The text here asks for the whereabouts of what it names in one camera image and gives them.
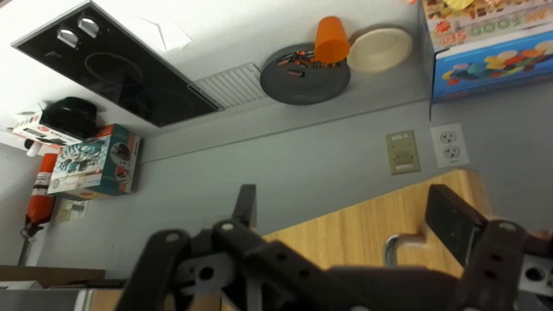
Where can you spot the silver upper cabinet handle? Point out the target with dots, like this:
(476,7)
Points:
(394,242)

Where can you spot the black induction cooktop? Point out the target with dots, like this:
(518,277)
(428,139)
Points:
(93,50)

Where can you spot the black pot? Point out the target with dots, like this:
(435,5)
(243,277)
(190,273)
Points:
(70,116)

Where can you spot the beige wall switch plate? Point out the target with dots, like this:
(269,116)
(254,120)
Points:
(402,152)

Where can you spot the teal product box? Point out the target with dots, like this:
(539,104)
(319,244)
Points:
(101,166)

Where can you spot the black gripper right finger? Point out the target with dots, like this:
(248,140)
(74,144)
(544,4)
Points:
(452,221)

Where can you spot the orange plastic cup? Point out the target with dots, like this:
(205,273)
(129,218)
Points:
(330,43)

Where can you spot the white wall outlet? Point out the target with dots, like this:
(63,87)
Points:
(449,145)

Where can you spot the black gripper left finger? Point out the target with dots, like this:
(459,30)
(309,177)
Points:
(245,206)

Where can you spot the red fire extinguisher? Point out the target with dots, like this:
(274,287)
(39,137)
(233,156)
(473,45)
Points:
(39,204)

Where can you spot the blue toy food box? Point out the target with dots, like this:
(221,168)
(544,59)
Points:
(483,47)

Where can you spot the cream plate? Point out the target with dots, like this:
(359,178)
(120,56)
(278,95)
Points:
(378,50)

